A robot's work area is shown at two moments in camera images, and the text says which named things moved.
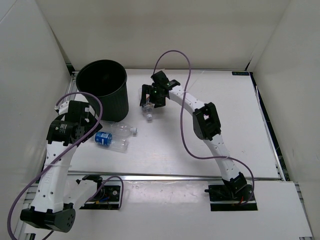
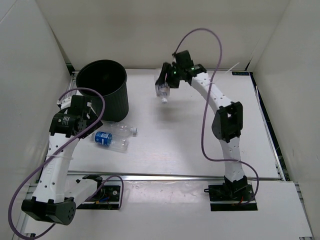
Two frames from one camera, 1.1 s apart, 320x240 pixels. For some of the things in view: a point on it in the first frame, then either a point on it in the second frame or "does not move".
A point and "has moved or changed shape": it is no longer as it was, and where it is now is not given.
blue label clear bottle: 105,138 does not move
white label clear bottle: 148,109 has moved or changed shape
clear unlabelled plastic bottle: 118,130 does not move
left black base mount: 108,198 does not move
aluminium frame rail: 164,176 does not move
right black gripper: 147,89 → 166,68
